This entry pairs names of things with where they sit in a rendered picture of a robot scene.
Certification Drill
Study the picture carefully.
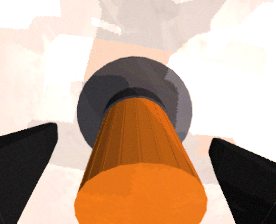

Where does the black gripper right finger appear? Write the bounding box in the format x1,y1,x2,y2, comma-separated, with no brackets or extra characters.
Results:
209,137,276,224

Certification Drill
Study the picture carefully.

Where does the orange knob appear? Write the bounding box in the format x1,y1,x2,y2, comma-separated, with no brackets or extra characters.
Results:
73,97,207,224

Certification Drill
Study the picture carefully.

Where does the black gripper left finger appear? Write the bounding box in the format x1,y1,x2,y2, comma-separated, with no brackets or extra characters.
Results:
0,121,58,224

